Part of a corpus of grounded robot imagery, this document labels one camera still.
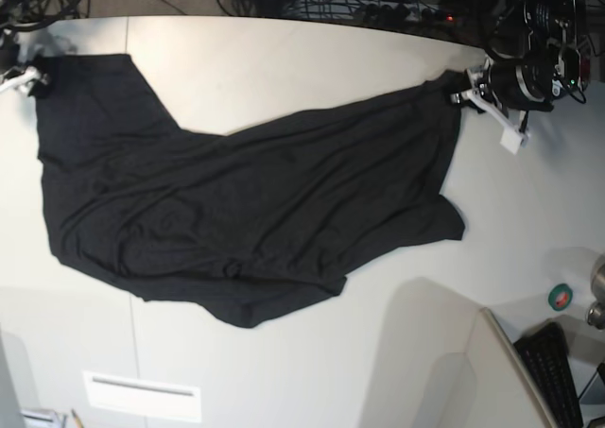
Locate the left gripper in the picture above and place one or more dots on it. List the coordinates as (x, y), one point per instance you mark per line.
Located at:
(518, 84)

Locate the black t-shirt with colourful print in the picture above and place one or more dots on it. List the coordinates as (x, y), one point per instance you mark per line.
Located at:
(252, 225)

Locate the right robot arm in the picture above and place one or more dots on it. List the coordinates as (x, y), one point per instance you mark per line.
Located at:
(11, 57)

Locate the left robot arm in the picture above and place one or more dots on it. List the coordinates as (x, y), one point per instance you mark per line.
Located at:
(537, 51)

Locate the black power strip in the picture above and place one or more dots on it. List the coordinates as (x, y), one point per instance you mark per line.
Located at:
(396, 14)

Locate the green tape roll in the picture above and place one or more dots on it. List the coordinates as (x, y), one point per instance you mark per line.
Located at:
(560, 297)

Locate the silver metal cylinder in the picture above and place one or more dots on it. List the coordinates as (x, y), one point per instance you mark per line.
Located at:
(595, 312)

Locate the black keyboard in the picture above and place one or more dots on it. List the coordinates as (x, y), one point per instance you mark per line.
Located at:
(545, 356)

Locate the beige partition panel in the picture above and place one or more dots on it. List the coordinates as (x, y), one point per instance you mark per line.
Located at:
(505, 395)

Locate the yellow pencil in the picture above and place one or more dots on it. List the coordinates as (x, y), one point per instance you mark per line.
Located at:
(76, 419)

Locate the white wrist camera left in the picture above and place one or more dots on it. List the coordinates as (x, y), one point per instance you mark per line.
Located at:
(513, 141)

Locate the white cable slot cover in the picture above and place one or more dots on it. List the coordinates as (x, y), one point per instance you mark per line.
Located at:
(143, 398)

